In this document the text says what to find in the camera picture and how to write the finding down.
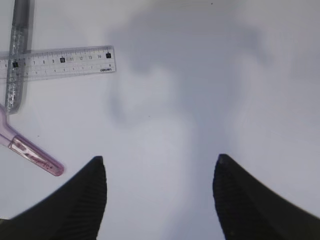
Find silver glitter pen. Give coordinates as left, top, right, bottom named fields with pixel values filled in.
left=5, top=0, right=33, bottom=115

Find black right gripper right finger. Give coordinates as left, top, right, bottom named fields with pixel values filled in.
left=212, top=154, right=320, bottom=240

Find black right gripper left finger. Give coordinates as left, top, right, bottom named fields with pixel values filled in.
left=0, top=156, right=107, bottom=240

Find pink scissors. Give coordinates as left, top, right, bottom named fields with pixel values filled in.
left=0, top=105, right=65, bottom=177

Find clear plastic ruler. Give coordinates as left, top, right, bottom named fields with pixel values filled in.
left=0, top=45, right=117, bottom=80

